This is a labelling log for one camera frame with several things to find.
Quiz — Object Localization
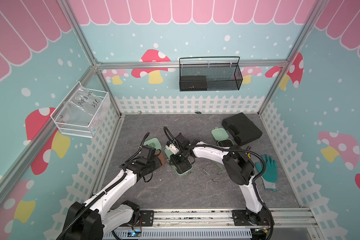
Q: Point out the green case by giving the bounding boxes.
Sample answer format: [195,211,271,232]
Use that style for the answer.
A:
[211,128,234,147]
[165,150,195,176]
[144,138,162,151]

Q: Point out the brown case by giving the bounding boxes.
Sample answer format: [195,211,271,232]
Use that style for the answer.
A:
[156,152,166,166]

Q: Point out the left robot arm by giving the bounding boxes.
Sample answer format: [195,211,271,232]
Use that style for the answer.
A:
[57,145,162,240]

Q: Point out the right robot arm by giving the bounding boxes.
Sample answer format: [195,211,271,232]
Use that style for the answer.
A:
[166,134,275,227]

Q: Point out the black plastic tool case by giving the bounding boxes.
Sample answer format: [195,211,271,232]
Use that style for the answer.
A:
[222,113,263,146]

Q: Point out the black box in basket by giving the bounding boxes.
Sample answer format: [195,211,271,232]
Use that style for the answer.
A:
[179,76,208,92]

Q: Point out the clear plastic bag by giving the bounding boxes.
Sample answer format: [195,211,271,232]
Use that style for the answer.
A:
[62,83,111,137]

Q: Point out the green work glove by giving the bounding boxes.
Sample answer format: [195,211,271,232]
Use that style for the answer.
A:
[261,155,278,191]

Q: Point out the white wire wall basket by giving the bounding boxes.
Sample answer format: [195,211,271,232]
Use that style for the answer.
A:
[50,81,109,139]

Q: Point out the black wire wall basket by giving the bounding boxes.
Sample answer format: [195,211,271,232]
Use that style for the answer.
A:
[179,56,243,91]

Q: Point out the front aluminium rail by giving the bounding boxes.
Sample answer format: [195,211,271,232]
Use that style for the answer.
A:
[140,208,318,229]

